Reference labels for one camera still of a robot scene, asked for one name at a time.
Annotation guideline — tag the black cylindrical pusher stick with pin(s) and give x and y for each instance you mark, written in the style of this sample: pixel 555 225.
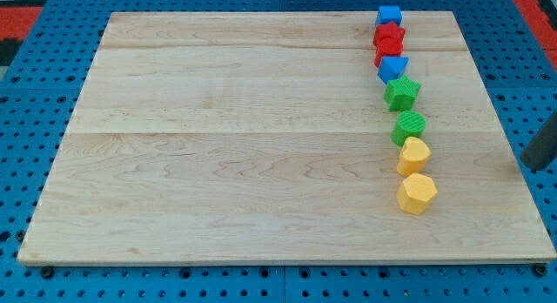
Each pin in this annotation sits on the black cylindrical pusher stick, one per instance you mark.
pixel 541 150

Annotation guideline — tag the green star block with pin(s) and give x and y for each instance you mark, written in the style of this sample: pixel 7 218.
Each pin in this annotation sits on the green star block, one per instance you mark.
pixel 400 93

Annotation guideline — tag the red star block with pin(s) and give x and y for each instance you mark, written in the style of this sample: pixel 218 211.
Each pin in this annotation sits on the red star block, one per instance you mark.
pixel 389 30

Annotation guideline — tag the yellow heart block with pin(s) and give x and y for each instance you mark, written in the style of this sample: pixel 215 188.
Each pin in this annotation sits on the yellow heart block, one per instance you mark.
pixel 413 156

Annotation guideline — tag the yellow hexagon block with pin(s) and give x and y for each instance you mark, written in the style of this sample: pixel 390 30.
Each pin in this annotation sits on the yellow hexagon block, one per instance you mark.
pixel 416 193

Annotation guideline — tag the green cylinder block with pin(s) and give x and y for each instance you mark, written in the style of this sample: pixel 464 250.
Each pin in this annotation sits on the green cylinder block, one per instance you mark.
pixel 408 124

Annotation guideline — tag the blue triangle block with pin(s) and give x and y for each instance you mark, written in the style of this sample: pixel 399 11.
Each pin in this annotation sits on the blue triangle block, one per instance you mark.
pixel 391 68

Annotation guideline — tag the red cylinder block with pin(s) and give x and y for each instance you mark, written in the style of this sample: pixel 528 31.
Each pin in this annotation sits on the red cylinder block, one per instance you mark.
pixel 388 47

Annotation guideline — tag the blue cube block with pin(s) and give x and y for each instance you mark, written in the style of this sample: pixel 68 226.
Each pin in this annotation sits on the blue cube block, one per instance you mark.
pixel 389 13

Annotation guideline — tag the light wooden board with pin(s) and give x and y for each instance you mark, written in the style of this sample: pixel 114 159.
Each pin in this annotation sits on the light wooden board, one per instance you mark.
pixel 237 139

